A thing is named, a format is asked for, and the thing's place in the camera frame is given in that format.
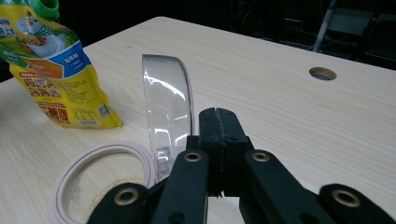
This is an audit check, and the grey box under table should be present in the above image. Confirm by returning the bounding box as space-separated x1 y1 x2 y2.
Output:
328 7 376 34

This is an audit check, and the yellow seasoning pouch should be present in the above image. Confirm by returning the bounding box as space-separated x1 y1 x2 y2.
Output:
0 0 123 130

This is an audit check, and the white table leg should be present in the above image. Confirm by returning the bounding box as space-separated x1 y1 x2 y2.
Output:
312 0 339 53

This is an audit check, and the glass jar with beige handle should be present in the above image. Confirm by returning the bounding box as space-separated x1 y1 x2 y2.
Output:
47 53 201 224

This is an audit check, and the black chair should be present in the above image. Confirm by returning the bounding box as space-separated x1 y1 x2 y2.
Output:
354 12 396 69

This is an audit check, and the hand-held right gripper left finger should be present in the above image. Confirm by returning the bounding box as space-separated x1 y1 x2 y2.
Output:
150 106 224 224

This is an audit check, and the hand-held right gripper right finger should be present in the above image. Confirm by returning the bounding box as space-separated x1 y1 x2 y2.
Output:
217 107 338 224

